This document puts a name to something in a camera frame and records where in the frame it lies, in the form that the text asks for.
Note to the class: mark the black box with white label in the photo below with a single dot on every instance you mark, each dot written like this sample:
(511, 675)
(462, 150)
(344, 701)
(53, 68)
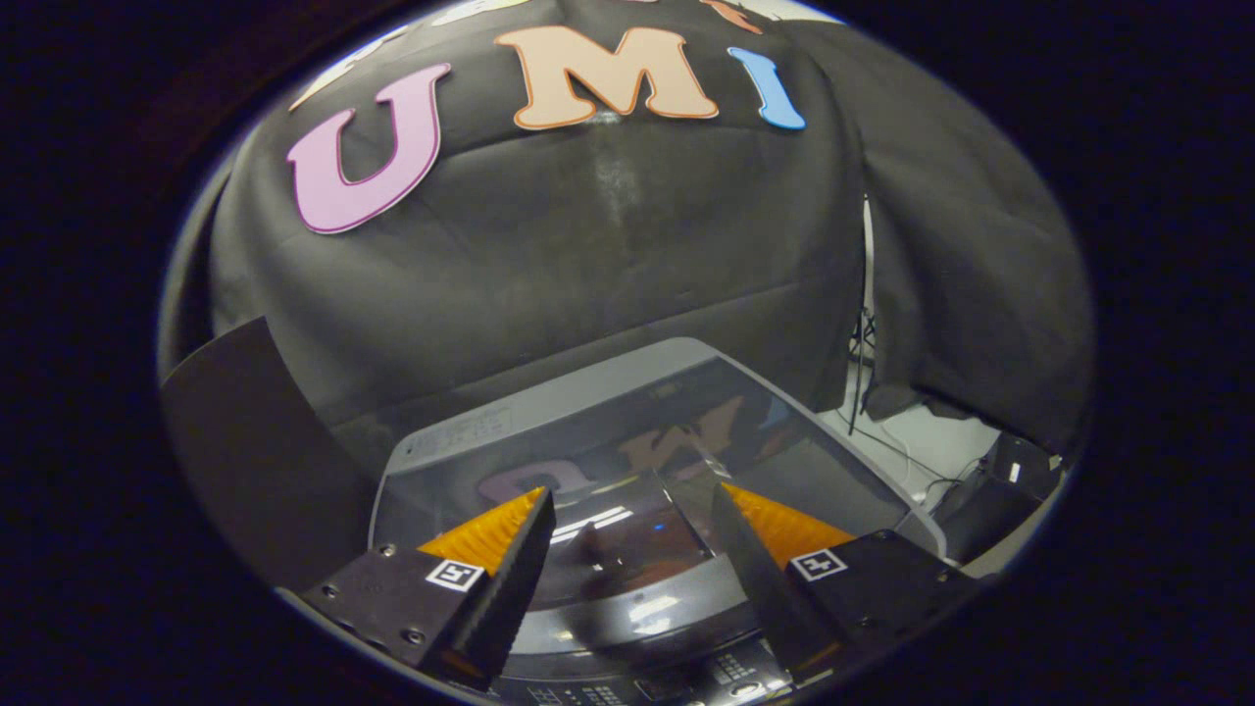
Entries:
(980, 520)

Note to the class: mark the dark washing machine lid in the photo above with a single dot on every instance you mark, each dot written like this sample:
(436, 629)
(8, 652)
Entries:
(510, 461)

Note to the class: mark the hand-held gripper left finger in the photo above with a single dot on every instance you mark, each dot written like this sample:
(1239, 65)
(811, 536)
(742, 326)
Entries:
(510, 588)

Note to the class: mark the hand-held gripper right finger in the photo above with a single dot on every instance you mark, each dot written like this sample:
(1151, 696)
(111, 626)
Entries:
(765, 588)

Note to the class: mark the grey and white cabinet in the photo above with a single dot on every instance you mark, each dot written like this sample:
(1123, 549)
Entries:
(255, 461)

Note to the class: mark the black light stand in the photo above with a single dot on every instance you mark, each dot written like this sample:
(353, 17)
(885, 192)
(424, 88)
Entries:
(863, 343)

